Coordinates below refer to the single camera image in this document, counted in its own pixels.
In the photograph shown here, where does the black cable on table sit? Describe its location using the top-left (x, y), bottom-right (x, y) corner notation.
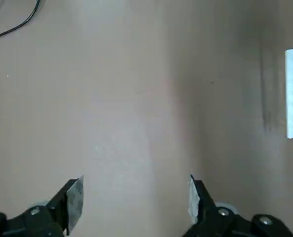
top-left (0, 0), bottom-right (41, 41)

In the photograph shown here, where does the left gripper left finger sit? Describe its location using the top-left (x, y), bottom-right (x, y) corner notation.
top-left (0, 175), bottom-right (85, 237)

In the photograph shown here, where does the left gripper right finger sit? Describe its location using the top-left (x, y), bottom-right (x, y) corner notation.
top-left (185, 174), bottom-right (293, 237)

